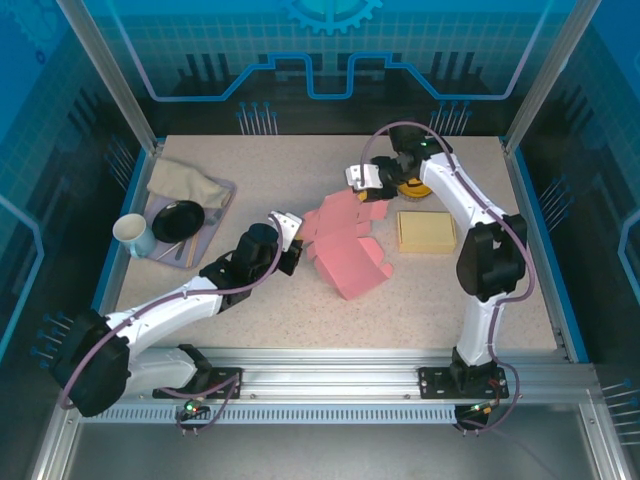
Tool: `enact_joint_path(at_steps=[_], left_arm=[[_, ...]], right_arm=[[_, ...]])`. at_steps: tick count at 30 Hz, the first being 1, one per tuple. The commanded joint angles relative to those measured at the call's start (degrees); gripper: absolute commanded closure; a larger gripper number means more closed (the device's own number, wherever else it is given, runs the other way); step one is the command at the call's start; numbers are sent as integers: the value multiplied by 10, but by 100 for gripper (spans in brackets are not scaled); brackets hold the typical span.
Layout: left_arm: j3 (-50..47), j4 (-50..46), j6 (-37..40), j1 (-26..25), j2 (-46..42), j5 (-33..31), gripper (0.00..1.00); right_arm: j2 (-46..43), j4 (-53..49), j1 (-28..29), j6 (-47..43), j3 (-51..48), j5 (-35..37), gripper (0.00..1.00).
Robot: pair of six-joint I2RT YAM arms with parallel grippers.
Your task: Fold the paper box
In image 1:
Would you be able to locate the orange dome on wicker base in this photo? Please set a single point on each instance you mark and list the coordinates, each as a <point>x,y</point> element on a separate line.
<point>417,191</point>

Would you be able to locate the black plate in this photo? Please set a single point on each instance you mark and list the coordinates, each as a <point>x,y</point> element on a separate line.
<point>177,222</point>

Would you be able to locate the light blue mug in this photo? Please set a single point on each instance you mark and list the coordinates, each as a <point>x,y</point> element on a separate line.
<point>131,231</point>

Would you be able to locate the yellow paper box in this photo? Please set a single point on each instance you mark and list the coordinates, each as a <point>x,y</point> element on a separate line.
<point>425,232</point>

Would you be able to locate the purple placemat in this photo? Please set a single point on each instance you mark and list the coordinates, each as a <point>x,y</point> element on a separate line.
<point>162,248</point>

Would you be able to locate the aluminium table side rail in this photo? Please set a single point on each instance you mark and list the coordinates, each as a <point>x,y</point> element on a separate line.
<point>120,272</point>
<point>539,250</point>

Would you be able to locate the pink paper box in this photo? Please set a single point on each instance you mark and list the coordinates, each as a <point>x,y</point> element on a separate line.
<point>345,260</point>

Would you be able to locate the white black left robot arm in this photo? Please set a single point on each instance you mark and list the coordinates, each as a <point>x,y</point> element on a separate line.
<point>165,310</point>

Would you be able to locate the small LED circuit board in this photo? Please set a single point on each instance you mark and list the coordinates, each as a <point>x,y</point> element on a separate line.
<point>192,407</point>
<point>482,409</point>

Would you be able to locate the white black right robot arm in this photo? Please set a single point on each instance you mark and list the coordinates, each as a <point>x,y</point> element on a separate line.
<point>450,185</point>

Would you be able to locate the beige cloth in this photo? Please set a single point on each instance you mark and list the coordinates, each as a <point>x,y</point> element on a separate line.
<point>175,182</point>

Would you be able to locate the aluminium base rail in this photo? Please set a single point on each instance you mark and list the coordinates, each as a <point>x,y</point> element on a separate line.
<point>330,372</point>

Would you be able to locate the silver metal utensil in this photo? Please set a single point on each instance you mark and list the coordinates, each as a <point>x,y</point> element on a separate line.
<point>180,250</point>

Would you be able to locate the wooden chopstick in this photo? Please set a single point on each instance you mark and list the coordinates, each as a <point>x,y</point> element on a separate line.
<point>190,254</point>
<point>194,247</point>

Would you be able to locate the aluminium frame post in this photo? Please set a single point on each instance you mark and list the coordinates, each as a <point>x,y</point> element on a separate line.
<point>547,75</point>
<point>111,75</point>

